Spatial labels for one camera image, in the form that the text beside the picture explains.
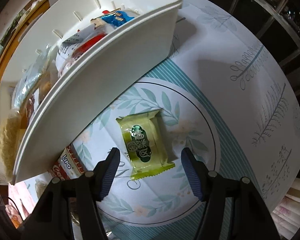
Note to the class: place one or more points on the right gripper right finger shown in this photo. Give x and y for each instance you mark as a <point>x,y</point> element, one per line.
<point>197,174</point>

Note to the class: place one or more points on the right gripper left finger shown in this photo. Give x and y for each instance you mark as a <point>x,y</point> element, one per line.
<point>104,174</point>

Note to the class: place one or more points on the red cookie package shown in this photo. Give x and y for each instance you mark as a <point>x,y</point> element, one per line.
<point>68,165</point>

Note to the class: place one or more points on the green mooncake packet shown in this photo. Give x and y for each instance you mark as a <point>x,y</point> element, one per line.
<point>144,144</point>

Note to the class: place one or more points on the light blue white pouch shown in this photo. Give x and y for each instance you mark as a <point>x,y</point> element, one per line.
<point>30,78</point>

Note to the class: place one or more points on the white red-striped snack bag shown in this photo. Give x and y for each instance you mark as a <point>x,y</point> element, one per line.
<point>69,45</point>

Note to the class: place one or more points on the beige wafer pack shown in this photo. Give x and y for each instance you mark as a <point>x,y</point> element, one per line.
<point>99,24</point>

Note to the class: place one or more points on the blue white wafer packet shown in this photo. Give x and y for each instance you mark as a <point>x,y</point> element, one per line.
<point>119,17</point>

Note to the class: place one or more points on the printed blue-white tablecloth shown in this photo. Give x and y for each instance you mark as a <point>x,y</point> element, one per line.
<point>222,94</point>

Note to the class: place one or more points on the white plastic storage bin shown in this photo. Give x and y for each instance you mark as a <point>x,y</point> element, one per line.
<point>99,76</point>

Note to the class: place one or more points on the steel window grille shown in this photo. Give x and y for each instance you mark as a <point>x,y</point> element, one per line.
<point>276,23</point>

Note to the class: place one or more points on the wooden desk with drawers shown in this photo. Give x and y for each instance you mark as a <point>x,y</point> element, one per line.
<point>25,24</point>

